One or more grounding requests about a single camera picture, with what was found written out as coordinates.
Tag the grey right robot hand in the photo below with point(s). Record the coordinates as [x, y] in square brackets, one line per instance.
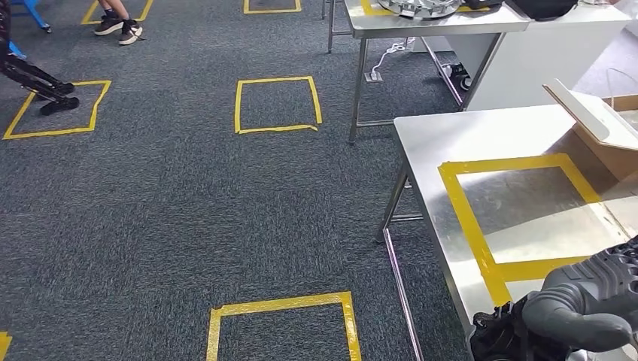
[588, 309]

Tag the stainless steel workbench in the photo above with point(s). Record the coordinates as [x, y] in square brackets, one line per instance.
[498, 134]

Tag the white flat box lid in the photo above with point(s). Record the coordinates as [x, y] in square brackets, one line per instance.
[593, 117]

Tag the person's foot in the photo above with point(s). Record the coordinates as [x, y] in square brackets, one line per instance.
[458, 77]

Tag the black bag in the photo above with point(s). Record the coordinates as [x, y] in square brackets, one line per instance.
[543, 9]

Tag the metal floor socket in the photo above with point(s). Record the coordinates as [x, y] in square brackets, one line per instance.
[374, 77]

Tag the stainless steel table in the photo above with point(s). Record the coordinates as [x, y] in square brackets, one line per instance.
[448, 25]

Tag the chrome wheel hubcap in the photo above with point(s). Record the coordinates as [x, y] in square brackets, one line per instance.
[418, 7]

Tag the yellow floor tape square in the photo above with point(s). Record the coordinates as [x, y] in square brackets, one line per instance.
[271, 11]

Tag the person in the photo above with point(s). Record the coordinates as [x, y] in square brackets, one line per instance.
[130, 31]

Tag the black humanoid robot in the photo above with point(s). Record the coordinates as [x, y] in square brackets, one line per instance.
[30, 74]

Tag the blue plastic stool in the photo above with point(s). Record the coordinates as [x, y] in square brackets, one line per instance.
[35, 12]

